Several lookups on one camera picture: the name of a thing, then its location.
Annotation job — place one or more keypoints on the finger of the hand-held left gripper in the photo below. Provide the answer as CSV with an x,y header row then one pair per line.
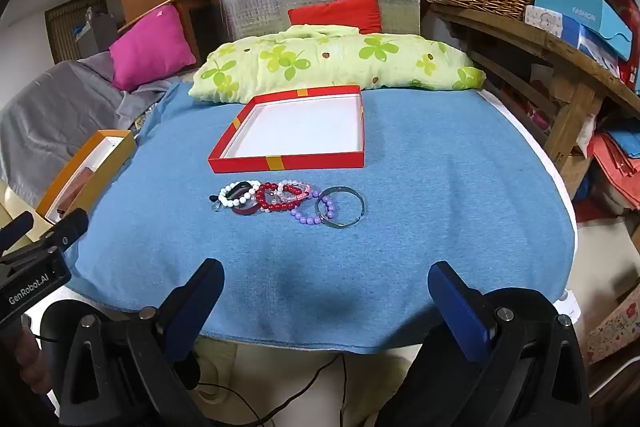
x,y
65,229
15,229

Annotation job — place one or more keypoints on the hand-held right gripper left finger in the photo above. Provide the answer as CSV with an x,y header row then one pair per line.
x,y
182,324

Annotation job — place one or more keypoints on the wooden shelf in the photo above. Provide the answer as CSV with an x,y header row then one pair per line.
x,y
575,77

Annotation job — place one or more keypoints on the red shallow gift box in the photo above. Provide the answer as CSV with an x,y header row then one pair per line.
x,y
300,127

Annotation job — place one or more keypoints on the silver metal bangle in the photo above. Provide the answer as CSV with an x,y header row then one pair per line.
x,y
361,207

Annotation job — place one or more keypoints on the orange narrow box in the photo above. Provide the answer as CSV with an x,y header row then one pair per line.
x,y
112,147

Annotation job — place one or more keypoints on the floral print box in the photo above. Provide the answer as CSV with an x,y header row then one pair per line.
x,y
615,329

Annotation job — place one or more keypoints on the green clover print pillow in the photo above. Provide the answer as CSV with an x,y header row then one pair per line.
x,y
325,57

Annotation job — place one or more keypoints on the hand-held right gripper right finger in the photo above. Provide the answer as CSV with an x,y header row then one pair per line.
x,y
460,312

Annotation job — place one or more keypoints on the stack of folded cloths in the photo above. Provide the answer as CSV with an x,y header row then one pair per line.
x,y
617,162

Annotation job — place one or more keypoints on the blue denim cloth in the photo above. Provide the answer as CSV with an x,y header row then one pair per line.
x,y
425,207

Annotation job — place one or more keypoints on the dark red hair band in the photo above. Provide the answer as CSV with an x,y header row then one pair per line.
x,y
246,211

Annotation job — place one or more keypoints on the magenta pillow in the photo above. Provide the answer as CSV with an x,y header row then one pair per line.
x,y
150,44

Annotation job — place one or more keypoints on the grey blanket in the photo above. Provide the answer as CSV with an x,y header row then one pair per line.
x,y
55,107

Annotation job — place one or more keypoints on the light blue cardboard box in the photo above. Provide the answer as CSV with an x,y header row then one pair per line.
x,y
580,9

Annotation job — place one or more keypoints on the red cushion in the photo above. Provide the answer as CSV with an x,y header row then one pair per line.
x,y
340,13

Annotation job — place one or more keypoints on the dark woven screen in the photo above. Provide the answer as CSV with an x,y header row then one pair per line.
x,y
65,29

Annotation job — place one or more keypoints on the white patterned box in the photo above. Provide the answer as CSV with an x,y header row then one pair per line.
x,y
547,21

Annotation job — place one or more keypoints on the person's left hand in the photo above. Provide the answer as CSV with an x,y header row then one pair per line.
x,y
22,352

